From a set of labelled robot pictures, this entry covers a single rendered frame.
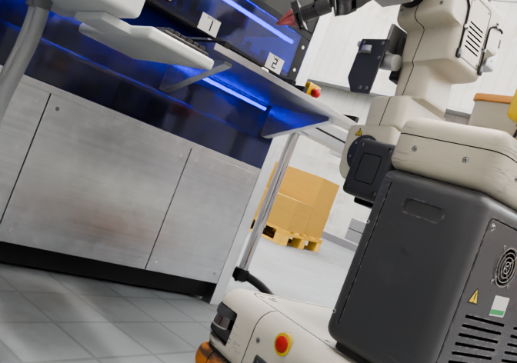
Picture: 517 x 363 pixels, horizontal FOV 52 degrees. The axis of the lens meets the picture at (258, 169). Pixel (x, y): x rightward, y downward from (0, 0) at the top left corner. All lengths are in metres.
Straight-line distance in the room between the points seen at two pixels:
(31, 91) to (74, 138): 0.20
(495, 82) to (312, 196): 4.14
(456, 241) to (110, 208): 1.25
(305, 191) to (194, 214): 4.04
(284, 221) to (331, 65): 5.19
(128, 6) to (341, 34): 9.30
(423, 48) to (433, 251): 0.64
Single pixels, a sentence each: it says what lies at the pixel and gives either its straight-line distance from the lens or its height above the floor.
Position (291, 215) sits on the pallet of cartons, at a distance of 5.60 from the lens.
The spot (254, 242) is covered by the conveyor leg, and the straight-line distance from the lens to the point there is 2.52.
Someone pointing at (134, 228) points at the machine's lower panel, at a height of 0.23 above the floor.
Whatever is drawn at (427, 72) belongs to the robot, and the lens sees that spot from 1.50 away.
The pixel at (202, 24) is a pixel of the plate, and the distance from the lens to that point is 2.00.
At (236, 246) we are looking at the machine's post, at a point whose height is 0.26.
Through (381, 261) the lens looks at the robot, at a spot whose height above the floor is 0.49.
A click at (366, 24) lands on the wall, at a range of 10.32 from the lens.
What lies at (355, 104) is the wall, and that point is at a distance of 9.76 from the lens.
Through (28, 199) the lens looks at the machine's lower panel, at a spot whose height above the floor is 0.24.
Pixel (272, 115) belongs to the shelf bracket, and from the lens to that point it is 2.18.
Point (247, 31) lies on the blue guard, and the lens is 2.12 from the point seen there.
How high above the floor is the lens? 0.56
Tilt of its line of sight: 1 degrees up
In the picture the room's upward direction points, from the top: 21 degrees clockwise
